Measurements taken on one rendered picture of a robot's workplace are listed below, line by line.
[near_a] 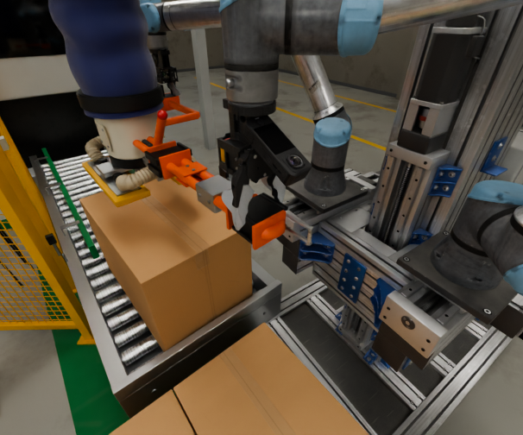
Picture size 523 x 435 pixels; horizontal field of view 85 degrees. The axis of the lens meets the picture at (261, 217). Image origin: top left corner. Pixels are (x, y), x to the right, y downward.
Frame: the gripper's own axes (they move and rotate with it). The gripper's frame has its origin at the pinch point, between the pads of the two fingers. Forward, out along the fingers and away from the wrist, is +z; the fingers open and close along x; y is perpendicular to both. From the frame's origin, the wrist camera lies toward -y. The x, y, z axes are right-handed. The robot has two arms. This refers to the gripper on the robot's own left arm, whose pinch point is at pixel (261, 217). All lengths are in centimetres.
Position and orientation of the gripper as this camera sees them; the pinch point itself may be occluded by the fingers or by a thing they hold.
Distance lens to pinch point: 52.1
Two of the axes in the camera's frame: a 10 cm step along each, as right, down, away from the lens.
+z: 0.0, 8.1, 5.8
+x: -7.6, 3.8, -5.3
